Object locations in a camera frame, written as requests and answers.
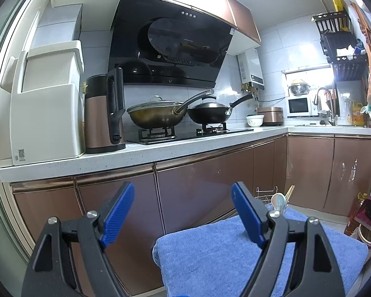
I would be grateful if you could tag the brown upper kitchen cabinets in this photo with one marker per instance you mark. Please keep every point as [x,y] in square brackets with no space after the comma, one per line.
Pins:
[241,15]

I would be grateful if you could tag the brown kitchen cabinets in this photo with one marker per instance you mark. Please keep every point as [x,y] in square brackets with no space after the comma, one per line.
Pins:
[241,15]
[204,185]

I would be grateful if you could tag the metal wok lid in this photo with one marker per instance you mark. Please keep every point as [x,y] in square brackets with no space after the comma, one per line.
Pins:
[208,105]

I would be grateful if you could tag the white microwave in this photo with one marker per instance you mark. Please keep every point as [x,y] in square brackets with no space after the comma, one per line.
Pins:
[296,106]

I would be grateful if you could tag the blue towel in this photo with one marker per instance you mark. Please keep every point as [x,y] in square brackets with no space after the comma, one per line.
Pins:
[204,263]

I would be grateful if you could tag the brown rice cooker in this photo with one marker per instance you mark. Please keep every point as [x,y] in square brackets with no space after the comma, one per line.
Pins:
[270,116]

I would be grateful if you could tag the white plastic storage container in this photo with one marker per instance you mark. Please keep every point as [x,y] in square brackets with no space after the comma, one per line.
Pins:
[43,120]

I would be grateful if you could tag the glass wok lid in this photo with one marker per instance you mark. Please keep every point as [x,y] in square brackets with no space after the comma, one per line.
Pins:
[154,105]

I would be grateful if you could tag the brown lower kitchen cabinets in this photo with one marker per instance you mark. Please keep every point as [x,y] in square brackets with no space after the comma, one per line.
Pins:
[204,185]

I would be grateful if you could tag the white kitchen countertop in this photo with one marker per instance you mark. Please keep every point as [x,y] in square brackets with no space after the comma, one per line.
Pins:
[142,154]

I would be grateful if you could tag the white water heater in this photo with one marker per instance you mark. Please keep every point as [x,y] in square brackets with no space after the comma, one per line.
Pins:
[250,68]

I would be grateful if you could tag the black wok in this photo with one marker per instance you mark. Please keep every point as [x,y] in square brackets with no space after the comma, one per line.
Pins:
[207,117]

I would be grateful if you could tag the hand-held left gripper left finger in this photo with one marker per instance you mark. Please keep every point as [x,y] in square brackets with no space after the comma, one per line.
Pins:
[117,213]

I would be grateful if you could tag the white bottle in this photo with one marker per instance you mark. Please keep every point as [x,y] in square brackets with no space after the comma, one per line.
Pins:
[347,113]

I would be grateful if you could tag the white bowl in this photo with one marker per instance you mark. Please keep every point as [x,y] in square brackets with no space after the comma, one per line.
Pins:
[255,121]

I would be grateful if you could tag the metal bowl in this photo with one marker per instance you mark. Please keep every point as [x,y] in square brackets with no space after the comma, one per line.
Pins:
[300,89]

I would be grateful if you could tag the brown electric kettle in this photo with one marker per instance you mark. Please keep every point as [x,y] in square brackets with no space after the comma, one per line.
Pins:
[99,114]

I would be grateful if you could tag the yellow oil jug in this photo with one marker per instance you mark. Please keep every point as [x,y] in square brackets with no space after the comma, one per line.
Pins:
[357,117]

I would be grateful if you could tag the yellow roll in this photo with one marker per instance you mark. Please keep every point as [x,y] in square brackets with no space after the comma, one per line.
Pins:
[338,3]

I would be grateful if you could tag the black wall rack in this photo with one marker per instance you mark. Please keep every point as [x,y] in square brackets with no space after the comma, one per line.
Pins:
[337,41]

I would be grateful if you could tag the black range hood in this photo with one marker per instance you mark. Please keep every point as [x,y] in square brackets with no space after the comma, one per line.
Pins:
[173,37]

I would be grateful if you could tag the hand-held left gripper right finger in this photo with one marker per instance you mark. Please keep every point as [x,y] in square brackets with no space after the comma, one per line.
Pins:
[247,213]

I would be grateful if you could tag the white ceramic spoon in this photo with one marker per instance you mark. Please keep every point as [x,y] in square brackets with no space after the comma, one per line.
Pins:
[277,199]

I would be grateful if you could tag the brass wok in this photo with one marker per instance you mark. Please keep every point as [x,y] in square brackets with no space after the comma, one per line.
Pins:
[154,119]

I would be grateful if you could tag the metal faucet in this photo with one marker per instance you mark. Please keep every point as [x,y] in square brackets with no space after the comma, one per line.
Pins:
[330,111]

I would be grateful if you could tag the wooden chopstick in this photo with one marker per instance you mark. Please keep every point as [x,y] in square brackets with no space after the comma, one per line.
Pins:
[287,191]
[290,191]

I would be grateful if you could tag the large oil bottle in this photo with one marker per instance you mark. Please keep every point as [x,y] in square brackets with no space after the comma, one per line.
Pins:
[355,210]

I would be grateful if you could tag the black gas stove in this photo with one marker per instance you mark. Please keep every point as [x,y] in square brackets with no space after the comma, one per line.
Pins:
[185,136]

